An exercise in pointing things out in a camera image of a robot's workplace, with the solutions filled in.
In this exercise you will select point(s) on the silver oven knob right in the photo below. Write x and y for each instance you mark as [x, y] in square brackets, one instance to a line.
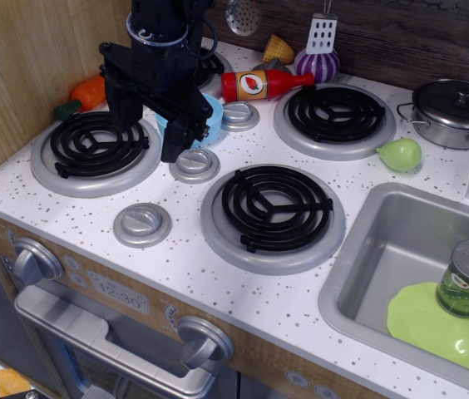
[203, 342]

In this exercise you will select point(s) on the silver stovetop knob back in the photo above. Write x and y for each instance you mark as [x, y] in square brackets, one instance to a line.
[239, 116]

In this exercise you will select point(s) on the oven clock display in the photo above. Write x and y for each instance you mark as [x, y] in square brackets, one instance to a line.
[120, 293]

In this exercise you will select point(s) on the silver toy sink basin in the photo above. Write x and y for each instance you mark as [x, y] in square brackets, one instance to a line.
[401, 236]

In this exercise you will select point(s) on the silver perforated ladle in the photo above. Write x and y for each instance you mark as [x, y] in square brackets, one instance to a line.
[243, 17]

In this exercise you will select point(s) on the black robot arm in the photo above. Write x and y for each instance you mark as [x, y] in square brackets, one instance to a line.
[166, 23]

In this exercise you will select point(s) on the light blue bowl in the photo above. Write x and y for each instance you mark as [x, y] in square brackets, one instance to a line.
[207, 122]

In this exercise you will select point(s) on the orange toy carrot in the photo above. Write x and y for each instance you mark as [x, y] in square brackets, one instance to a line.
[84, 97]

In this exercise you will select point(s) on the front right black burner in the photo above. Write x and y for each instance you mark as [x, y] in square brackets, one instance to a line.
[272, 220]

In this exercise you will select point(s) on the silver stovetop knob front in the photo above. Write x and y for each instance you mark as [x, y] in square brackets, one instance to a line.
[142, 225]

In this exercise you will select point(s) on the steel pot with lid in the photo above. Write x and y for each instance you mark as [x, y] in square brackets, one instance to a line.
[439, 112]

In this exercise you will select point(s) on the silver oven knob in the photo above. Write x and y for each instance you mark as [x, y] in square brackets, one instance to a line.
[203, 342]
[35, 262]

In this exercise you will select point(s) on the light green plate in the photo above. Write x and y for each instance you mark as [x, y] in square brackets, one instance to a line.
[416, 317]

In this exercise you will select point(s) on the silver stovetop knob middle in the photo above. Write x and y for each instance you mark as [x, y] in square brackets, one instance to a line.
[195, 166]

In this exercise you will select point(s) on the back right black burner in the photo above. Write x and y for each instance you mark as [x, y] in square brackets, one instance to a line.
[334, 122]

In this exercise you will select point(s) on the green toy pear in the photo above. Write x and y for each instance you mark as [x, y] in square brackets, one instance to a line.
[401, 155]

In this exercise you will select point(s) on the yellow toy corn piece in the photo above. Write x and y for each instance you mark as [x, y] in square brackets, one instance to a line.
[277, 48]

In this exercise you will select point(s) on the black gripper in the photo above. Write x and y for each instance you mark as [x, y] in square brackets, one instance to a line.
[140, 75]

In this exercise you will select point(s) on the orange object on floor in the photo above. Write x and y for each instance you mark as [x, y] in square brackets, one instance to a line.
[11, 383]

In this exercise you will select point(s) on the red toy ketchup bottle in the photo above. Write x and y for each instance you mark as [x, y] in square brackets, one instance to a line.
[260, 84]

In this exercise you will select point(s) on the purple striped toy vase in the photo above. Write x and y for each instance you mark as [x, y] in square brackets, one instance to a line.
[324, 67]

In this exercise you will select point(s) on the silver stovetop knob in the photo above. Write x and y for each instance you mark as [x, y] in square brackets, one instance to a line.
[239, 116]
[195, 166]
[142, 225]

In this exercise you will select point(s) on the front left black burner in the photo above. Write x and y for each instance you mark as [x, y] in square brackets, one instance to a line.
[87, 156]

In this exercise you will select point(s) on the white slotted spatula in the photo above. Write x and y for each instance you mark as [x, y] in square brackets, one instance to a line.
[322, 31]

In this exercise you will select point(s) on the green toy can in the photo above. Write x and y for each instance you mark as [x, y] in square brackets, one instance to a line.
[465, 278]

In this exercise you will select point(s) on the silver oven knob left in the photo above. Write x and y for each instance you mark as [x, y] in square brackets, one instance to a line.
[35, 262]

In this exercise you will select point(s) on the grey toy item behind bottle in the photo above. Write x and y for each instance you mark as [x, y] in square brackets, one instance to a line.
[274, 64]

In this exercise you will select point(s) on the silver oven door handle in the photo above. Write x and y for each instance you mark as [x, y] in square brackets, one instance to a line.
[98, 365]

